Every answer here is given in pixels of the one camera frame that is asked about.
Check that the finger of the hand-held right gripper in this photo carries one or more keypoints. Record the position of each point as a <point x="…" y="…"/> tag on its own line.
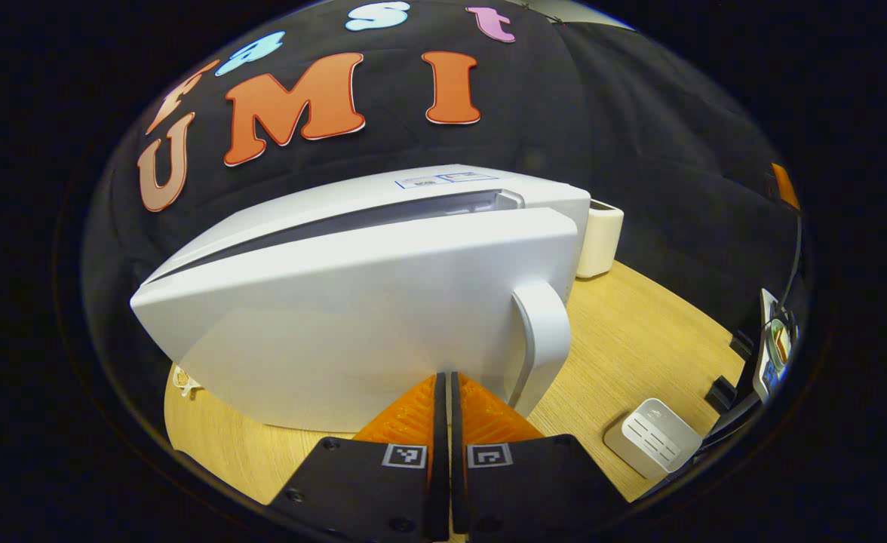
<point x="784" y="185"/>

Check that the small white slotted device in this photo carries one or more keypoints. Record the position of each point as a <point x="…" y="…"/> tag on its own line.
<point x="651" y="437"/>

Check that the cream white toaster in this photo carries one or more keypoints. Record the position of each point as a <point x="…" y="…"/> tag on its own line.
<point x="600" y="241"/>

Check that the white microwave oven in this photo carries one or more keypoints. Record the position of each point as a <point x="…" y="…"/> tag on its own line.
<point x="338" y="317"/>

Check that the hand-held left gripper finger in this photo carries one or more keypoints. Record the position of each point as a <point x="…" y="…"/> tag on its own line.
<point x="440" y="467"/>
<point x="456" y="467"/>

